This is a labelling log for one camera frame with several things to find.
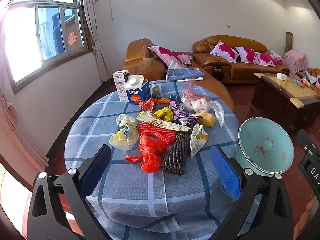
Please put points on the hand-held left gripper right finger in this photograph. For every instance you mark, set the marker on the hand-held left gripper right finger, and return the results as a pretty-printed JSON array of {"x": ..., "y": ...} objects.
[{"x": 225, "y": 170}]

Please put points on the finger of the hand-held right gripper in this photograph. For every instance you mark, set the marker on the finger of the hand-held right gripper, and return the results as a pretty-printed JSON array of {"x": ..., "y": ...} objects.
[{"x": 306, "y": 142}]

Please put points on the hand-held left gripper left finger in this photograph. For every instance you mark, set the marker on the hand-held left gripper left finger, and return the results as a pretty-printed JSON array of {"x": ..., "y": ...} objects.
[{"x": 96, "y": 170}]

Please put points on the white yellow snack packet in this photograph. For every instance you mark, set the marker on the white yellow snack packet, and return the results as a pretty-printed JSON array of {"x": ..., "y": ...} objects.
[{"x": 198, "y": 140}]

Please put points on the yellow white cartoon plastic bag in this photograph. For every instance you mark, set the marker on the yellow white cartoon plastic bag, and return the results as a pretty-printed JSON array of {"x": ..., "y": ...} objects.
[{"x": 123, "y": 135}]

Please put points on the yellow sponge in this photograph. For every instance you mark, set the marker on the yellow sponge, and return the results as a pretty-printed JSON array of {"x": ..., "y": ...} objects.
[{"x": 207, "y": 120}]

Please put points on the red plastic bag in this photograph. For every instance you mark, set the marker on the red plastic bag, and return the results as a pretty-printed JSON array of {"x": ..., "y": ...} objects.
[{"x": 150, "y": 160}]

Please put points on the clear plastic bag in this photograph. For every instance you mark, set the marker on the clear plastic bag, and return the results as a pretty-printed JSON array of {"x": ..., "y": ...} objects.
[{"x": 218, "y": 113}]

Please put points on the large purple wrapper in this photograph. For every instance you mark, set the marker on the large purple wrapper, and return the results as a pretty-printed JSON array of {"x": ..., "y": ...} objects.
[{"x": 186, "y": 117}]

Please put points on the long white orange wrapper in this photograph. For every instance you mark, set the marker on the long white orange wrapper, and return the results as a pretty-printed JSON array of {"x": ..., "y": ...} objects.
[{"x": 160, "y": 123}]

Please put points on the small purple wrapper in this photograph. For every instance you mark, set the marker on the small purple wrapper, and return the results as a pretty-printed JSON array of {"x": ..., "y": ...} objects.
[{"x": 176, "y": 105}]

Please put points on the yellow wrapper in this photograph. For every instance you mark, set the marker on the yellow wrapper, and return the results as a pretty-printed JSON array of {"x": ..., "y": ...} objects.
[{"x": 163, "y": 113}]

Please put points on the red wrapper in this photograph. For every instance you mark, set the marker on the red wrapper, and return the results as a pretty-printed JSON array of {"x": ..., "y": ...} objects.
[{"x": 147, "y": 104}]

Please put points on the blue wrapper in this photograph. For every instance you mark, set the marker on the blue wrapper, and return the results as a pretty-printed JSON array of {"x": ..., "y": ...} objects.
[{"x": 174, "y": 97}]

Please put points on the person's right hand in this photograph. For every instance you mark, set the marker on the person's right hand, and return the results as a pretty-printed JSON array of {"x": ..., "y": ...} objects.
[{"x": 303, "y": 225}]

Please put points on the dark wooden coffee table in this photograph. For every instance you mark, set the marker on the dark wooden coffee table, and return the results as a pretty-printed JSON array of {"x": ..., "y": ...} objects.
[{"x": 275, "y": 100}]

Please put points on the blue green beads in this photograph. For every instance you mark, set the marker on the blue green beads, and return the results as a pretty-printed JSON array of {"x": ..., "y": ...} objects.
[{"x": 297, "y": 83}]

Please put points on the pink floral armchair pillow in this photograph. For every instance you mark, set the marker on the pink floral armchair pillow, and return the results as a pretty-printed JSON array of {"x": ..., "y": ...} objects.
[{"x": 318, "y": 81}]

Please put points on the blue cloth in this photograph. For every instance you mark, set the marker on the blue cloth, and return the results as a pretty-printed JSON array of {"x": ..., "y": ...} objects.
[{"x": 310, "y": 77}]

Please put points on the white tissue box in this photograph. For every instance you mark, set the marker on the white tissue box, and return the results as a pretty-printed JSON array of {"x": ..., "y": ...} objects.
[{"x": 281, "y": 76}]

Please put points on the brown leather armchair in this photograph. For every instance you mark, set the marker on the brown leather armchair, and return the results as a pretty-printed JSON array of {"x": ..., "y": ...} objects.
[{"x": 311, "y": 71}]

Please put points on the pink cloth cover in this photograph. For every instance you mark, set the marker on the pink cloth cover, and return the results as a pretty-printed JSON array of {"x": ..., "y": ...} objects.
[{"x": 295, "y": 60}]

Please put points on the pink side curtain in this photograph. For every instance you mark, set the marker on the pink side curtain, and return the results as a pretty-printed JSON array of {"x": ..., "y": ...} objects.
[{"x": 17, "y": 135}]

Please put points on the blue milk carton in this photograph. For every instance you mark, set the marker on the blue milk carton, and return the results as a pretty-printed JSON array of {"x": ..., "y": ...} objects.
[{"x": 136, "y": 92}]

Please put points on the white milk carton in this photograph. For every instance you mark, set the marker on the white milk carton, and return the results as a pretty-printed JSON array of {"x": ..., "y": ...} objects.
[{"x": 119, "y": 85}]

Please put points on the pink folded blanket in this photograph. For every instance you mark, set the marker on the pink folded blanket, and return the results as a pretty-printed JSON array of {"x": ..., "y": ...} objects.
[{"x": 276, "y": 57}]

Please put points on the small clear green packet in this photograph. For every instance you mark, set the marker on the small clear green packet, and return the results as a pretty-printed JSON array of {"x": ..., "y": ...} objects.
[{"x": 156, "y": 91}]

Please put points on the brown leather three-seat sofa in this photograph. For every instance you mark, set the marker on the brown leather three-seat sofa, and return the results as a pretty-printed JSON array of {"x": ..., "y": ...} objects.
[{"x": 237, "y": 70}]

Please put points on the rolled mat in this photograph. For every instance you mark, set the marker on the rolled mat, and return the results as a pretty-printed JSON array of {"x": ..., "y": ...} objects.
[{"x": 289, "y": 41}]

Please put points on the folded blue plaid sheet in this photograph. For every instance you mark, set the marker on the folded blue plaid sheet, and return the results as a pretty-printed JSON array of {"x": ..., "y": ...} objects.
[{"x": 183, "y": 74}]

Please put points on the white packaged sheet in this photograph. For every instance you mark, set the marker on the white packaged sheet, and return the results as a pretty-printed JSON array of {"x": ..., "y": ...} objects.
[{"x": 175, "y": 65}]

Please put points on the brown leather chaise sofa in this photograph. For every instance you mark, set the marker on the brown leather chaise sofa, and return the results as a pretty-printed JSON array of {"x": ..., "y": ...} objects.
[{"x": 140, "y": 60}]

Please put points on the long pink floral pillow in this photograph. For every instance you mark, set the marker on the long pink floral pillow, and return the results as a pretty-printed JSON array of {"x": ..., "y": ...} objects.
[{"x": 170, "y": 55}]

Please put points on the red window sticker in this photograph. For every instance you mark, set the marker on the red window sticker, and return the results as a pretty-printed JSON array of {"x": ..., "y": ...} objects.
[{"x": 71, "y": 38}]

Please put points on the pale pink curtain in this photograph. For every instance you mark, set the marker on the pale pink curtain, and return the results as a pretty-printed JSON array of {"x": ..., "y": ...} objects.
[{"x": 92, "y": 25}]

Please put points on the window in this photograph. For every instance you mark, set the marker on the window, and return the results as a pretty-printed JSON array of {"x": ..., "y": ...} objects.
[{"x": 37, "y": 35}]

